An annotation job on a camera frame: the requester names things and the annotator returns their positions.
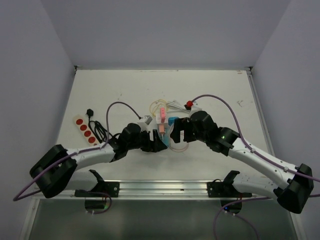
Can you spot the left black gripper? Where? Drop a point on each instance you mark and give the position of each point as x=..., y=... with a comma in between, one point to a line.
x=156, y=144

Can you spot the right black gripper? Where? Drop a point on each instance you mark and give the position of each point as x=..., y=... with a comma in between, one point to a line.
x=180, y=124

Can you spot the teal USB hub strip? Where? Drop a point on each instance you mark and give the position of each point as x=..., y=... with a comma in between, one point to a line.
x=165, y=139

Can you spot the pink charger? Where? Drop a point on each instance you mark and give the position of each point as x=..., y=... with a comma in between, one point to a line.
x=162, y=114

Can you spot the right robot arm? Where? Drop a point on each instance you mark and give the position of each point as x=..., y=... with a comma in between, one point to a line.
x=289, y=185

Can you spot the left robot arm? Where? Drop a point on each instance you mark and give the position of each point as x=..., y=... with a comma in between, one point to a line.
x=54, y=171

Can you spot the white multi-socket adapter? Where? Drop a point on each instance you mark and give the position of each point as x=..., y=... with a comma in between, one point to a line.
x=157, y=119

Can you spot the blue flat charger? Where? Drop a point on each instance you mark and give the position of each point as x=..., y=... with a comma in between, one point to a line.
x=171, y=120

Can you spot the peach small charger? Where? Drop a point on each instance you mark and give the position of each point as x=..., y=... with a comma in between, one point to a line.
x=161, y=129

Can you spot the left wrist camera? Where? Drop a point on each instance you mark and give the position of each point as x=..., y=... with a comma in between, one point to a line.
x=144, y=122

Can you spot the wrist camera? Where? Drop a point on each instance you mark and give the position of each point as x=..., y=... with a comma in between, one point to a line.
x=144, y=122
x=192, y=106

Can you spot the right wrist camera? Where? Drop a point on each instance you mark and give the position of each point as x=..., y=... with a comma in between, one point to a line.
x=192, y=106

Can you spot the aluminium front rail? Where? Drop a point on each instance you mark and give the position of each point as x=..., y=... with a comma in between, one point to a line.
x=175, y=190

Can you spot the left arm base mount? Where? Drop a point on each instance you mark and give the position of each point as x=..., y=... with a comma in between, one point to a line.
x=103, y=189

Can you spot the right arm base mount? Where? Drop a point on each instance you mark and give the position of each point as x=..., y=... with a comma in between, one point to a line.
x=224, y=189

